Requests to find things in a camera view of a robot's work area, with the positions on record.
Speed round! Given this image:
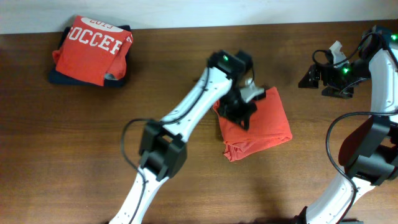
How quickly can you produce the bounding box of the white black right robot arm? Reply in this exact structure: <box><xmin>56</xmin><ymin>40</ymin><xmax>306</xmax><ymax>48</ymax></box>
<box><xmin>292</xmin><ymin>26</ymin><xmax>397</xmax><ymax>224</ymax></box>

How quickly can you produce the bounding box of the orange McKinney Boyd soccer t-shirt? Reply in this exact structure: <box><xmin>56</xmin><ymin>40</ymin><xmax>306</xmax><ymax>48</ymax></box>
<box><xmin>218</xmin><ymin>87</ymin><xmax>293</xmax><ymax>162</ymax></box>

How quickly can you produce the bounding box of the folded orange soccer shirt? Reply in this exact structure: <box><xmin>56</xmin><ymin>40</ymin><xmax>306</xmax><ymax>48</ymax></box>
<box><xmin>52</xmin><ymin>16</ymin><xmax>133</xmax><ymax>86</ymax></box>

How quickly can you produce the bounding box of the folded navy blue shirt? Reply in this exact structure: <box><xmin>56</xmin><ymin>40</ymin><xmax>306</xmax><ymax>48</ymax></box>
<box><xmin>47</xmin><ymin>27</ymin><xmax>130</xmax><ymax>88</ymax></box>

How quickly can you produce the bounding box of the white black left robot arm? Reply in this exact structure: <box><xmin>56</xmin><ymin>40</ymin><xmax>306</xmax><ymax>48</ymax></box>
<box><xmin>110</xmin><ymin>50</ymin><xmax>257</xmax><ymax>224</ymax></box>

